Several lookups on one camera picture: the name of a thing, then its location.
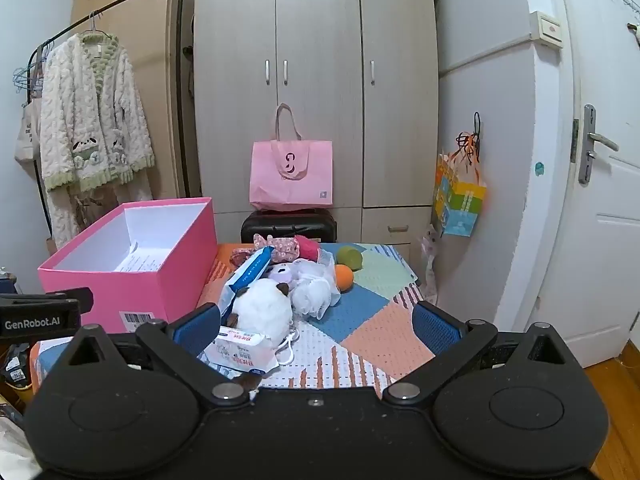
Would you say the white light switch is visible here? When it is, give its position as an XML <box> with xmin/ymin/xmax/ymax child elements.
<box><xmin>530</xmin><ymin>10</ymin><xmax>565</xmax><ymax>50</ymax></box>

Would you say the pink floral cloth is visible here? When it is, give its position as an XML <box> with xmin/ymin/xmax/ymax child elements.
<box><xmin>252</xmin><ymin>232</ymin><xmax>301</xmax><ymax>263</ymax></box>

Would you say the pink fuzzy cloth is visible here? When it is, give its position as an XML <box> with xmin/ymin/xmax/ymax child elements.
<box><xmin>295</xmin><ymin>235</ymin><xmax>321</xmax><ymax>263</ymax></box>

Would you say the white paper sheet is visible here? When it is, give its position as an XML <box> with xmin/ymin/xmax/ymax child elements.
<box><xmin>112</xmin><ymin>241</ymin><xmax>173</xmax><ymax>273</ymax></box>

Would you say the colourful foam mat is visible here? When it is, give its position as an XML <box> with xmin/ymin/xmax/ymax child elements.
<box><xmin>30</xmin><ymin>242</ymin><xmax>421</xmax><ymax>391</ymax></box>

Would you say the black clothes rack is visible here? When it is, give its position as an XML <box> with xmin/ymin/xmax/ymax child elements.
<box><xmin>35</xmin><ymin>0</ymin><xmax>192</xmax><ymax>201</ymax></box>

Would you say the white red tissue pack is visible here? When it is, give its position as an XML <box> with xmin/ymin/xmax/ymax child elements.
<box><xmin>202</xmin><ymin>325</ymin><xmax>281</xmax><ymax>376</ymax></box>

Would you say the grey three-door wardrobe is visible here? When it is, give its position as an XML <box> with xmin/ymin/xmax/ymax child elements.
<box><xmin>192</xmin><ymin>0</ymin><xmax>441</xmax><ymax>261</ymax></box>

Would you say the blue wet wipes pack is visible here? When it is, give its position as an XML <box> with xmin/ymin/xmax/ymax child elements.
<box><xmin>222</xmin><ymin>247</ymin><xmax>276</xmax><ymax>306</ymax></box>

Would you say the blue wire hanger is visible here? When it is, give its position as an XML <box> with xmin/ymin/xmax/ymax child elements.
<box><xmin>12</xmin><ymin>42</ymin><xmax>53</xmax><ymax>93</ymax></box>

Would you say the pink tote bag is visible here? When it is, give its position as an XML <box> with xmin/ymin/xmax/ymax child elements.
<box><xmin>249</xmin><ymin>103</ymin><xmax>335</xmax><ymax>212</ymax></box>

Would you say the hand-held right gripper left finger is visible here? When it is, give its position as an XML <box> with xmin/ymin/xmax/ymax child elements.
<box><xmin>44</xmin><ymin>302</ymin><xmax>261</xmax><ymax>409</ymax></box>

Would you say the green ball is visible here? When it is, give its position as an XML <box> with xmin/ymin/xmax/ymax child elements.
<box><xmin>336</xmin><ymin>245</ymin><xmax>363</xmax><ymax>272</ymax></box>

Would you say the colourful gift bag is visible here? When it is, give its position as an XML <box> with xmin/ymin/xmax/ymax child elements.
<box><xmin>432</xmin><ymin>132</ymin><xmax>488</xmax><ymax>238</ymax></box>

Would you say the black suitcase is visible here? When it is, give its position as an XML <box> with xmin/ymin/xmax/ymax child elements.
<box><xmin>240</xmin><ymin>208</ymin><xmax>338</xmax><ymax>246</ymax></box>

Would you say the canvas tote bag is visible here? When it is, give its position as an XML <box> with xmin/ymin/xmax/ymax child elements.
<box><xmin>13</xmin><ymin>67</ymin><xmax>46</xmax><ymax>181</ymax></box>

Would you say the orange ball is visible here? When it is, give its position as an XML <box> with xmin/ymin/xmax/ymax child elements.
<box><xmin>334</xmin><ymin>264</ymin><xmax>356</xmax><ymax>293</ymax></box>

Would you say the cream knitted cardigan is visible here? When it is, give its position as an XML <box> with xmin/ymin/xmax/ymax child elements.
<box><xmin>39</xmin><ymin>32</ymin><xmax>156</xmax><ymax>251</ymax></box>

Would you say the small purple toy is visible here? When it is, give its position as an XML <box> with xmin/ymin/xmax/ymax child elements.
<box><xmin>265</xmin><ymin>262</ymin><xmax>296</xmax><ymax>286</ymax></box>

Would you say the beige tall cabinet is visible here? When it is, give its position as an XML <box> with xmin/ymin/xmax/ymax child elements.
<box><xmin>125</xmin><ymin>0</ymin><xmax>201</xmax><ymax>201</ymax></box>

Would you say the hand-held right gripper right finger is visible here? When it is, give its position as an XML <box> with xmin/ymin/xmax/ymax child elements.
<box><xmin>383</xmin><ymin>301</ymin><xmax>584</xmax><ymax>408</ymax></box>

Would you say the white door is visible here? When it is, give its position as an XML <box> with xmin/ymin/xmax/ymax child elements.
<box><xmin>495</xmin><ymin>0</ymin><xmax>640</xmax><ymax>368</ymax></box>

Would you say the white plastic bag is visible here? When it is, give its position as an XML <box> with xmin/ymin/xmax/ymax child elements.
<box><xmin>419</xmin><ymin>222</ymin><xmax>444</xmax><ymax>306</ymax></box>

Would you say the white mesh bath puff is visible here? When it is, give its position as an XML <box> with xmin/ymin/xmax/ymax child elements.
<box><xmin>290</xmin><ymin>255</ymin><xmax>341</xmax><ymax>321</ymax></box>

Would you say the white plush toy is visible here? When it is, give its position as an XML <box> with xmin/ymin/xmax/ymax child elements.
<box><xmin>217</xmin><ymin>278</ymin><xmax>296</xmax><ymax>346</ymax></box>

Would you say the pink cardboard box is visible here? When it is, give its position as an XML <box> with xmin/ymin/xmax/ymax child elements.
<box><xmin>37</xmin><ymin>196</ymin><xmax>219</xmax><ymax>335</ymax></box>

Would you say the metal door handle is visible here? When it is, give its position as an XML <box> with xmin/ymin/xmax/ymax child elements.
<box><xmin>577</xmin><ymin>104</ymin><xmax>620</xmax><ymax>186</ymax></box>

